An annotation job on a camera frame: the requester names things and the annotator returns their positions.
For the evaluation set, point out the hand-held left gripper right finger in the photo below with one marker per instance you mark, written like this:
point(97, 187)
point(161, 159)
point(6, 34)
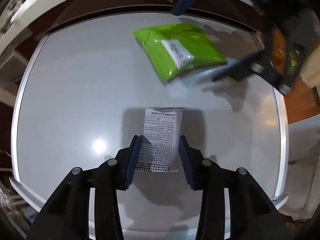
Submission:
point(185, 155)

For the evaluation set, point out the white printed leaflet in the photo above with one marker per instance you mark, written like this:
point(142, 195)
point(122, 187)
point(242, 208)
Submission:
point(162, 130)

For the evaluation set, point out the light grey cloth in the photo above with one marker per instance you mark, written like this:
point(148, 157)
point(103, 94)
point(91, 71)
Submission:
point(302, 155)

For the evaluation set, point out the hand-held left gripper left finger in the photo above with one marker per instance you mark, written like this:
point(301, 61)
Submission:
point(135, 155)

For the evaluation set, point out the green plastic object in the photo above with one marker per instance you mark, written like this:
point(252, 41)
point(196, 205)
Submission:
point(291, 61)

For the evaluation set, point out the green wet wipes packet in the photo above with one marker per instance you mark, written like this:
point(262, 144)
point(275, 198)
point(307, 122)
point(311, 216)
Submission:
point(200, 47)

